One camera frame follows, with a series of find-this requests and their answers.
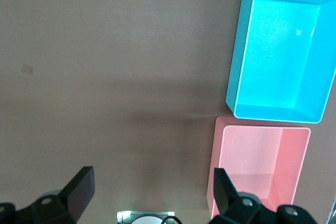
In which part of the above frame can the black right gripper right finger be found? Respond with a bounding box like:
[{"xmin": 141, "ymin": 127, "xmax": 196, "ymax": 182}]
[{"xmin": 211, "ymin": 167, "xmax": 316, "ymax": 224}]

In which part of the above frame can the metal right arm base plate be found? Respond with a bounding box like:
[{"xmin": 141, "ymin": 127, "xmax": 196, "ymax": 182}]
[{"xmin": 117, "ymin": 210, "xmax": 175, "ymax": 224}]

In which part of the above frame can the pink plastic bin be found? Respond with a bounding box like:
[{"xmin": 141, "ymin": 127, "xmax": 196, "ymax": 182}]
[{"xmin": 206, "ymin": 115, "xmax": 312, "ymax": 221}]

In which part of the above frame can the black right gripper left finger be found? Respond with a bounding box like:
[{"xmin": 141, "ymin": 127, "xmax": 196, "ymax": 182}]
[{"xmin": 0, "ymin": 165, "xmax": 96, "ymax": 224}]

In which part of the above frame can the blue plastic bin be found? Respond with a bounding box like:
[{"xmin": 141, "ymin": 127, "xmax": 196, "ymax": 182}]
[{"xmin": 225, "ymin": 0, "xmax": 336, "ymax": 124}]

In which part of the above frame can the thin black cable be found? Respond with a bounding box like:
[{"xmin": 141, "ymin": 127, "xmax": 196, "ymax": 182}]
[{"xmin": 160, "ymin": 216, "xmax": 183, "ymax": 224}]

